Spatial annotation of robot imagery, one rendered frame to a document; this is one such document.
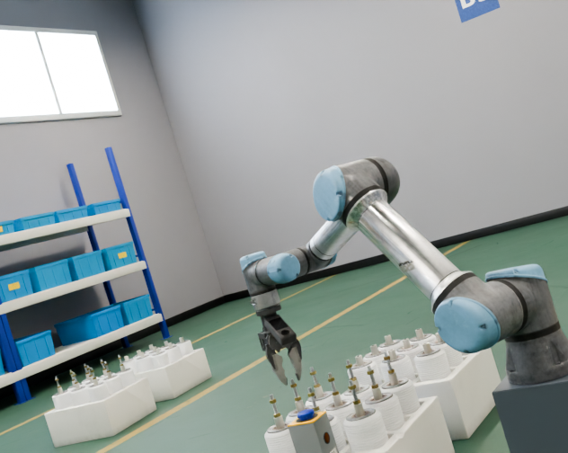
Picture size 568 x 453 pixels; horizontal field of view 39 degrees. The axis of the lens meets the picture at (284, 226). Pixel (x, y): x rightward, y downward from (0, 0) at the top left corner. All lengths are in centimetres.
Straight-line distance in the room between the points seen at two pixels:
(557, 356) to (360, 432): 53
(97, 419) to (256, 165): 575
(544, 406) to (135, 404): 291
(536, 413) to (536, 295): 24
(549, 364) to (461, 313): 23
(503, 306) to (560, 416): 25
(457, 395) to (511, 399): 72
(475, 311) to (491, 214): 685
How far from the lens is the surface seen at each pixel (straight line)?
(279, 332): 214
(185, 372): 471
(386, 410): 211
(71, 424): 431
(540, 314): 172
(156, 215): 947
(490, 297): 163
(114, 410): 420
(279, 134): 930
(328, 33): 899
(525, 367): 173
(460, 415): 246
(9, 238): 698
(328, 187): 178
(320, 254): 213
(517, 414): 175
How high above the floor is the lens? 76
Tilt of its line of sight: level
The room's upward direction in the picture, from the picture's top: 17 degrees counter-clockwise
